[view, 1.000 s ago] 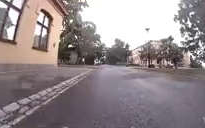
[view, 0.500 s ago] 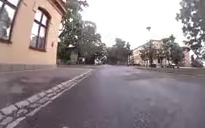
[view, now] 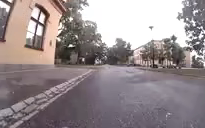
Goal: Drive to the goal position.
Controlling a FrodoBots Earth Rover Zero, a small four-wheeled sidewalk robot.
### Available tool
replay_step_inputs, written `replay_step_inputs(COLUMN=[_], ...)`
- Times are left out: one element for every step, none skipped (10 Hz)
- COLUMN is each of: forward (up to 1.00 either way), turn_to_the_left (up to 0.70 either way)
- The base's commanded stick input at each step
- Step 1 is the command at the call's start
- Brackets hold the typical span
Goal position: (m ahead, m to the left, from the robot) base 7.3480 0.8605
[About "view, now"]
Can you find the cluster of dark trees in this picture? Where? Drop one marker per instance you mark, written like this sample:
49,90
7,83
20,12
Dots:
118,51

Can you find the large leafy tree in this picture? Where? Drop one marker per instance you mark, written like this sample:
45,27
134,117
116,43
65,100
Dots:
75,36

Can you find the grey asphalt road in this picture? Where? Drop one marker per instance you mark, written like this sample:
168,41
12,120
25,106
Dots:
133,96

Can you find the pale long building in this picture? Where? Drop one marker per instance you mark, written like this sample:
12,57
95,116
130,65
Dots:
146,53

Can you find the parked vehicle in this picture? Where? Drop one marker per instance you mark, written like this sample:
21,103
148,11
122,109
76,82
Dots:
154,66

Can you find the street lamp pole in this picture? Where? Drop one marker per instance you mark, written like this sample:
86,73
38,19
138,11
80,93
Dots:
151,46

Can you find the row of small trees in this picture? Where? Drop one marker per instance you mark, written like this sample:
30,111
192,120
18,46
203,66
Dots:
170,51

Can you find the grey asphalt pavement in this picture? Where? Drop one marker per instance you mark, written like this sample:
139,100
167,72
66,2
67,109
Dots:
26,83

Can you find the cobblestone kerb strip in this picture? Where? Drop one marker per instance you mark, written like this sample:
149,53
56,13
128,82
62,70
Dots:
30,106

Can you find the yellow plastered building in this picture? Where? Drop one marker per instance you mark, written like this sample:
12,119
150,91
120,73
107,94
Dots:
16,33

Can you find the tall dark tree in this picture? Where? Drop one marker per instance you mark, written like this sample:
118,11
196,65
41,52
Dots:
200,26

